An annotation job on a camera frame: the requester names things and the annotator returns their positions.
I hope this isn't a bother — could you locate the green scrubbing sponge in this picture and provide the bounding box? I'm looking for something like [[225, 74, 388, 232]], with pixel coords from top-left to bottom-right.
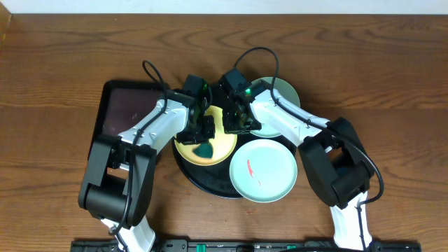
[[192, 142, 214, 159]]

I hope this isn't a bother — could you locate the yellow plate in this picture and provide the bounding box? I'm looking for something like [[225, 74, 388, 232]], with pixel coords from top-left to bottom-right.
[[174, 105, 237, 166]]

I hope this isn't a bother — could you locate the light blue plate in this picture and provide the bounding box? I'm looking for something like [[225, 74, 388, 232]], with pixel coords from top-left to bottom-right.
[[251, 78, 300, 139], [229, 139, 298, 203]]

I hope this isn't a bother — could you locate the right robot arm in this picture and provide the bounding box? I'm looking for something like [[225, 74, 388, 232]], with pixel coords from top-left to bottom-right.
[[223, 82, 381, 251]]

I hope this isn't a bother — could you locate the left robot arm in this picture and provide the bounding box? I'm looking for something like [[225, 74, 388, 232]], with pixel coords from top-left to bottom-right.
[[78, 90, 214, 251]]

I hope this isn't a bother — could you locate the round black tray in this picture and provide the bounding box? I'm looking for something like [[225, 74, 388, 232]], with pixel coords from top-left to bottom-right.
[[171, 80, 298, 200]]

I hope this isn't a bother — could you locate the black rectangular tray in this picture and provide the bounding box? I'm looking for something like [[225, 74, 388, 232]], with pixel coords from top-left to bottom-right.
[[92, 80, 162, 141]]

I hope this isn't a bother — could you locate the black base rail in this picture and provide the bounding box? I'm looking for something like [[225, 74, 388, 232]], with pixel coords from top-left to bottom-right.
[[70, 239, 422, 252]]

